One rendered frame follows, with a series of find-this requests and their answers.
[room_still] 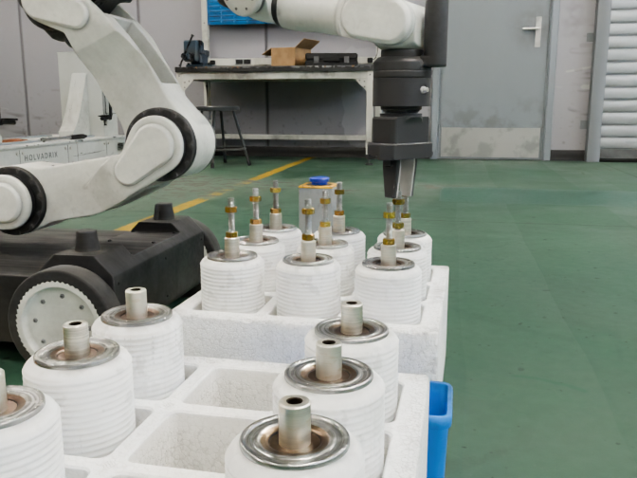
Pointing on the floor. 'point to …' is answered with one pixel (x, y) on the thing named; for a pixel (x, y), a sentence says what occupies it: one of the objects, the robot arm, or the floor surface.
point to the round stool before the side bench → (223, 129)
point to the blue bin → (438, 427)
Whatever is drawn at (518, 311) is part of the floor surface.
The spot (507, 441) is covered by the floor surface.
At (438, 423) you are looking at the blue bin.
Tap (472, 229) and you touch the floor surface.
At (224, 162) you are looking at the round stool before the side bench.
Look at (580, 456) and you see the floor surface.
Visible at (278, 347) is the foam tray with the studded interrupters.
